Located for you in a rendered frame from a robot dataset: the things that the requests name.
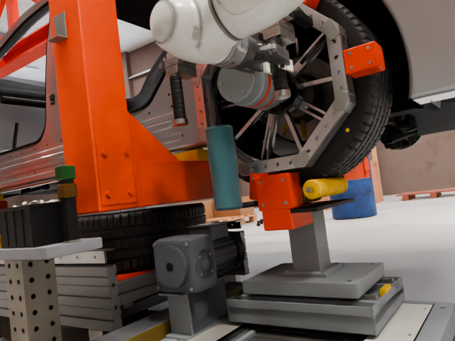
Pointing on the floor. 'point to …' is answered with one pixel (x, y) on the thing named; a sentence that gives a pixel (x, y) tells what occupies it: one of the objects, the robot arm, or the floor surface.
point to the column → (32, 300)
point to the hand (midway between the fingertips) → (278, 65)
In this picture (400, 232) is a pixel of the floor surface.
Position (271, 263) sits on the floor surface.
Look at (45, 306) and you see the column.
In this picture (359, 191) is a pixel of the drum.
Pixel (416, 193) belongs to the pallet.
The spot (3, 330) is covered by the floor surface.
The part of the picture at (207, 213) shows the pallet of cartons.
